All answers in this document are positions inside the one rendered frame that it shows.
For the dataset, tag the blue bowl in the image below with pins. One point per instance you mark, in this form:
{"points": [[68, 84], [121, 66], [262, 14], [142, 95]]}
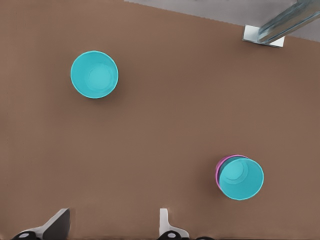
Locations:
{"points": [[94, 74], [241, 179]]}

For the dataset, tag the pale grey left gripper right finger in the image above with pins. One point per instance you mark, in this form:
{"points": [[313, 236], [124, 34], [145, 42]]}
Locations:
{"points": [[166, 225]]}

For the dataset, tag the silver frame post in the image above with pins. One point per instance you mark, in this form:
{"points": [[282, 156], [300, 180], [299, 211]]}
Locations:
{"points": [[280, 26]]}

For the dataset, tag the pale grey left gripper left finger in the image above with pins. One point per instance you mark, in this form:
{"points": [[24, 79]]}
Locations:
{"points": [[55, 225]]}

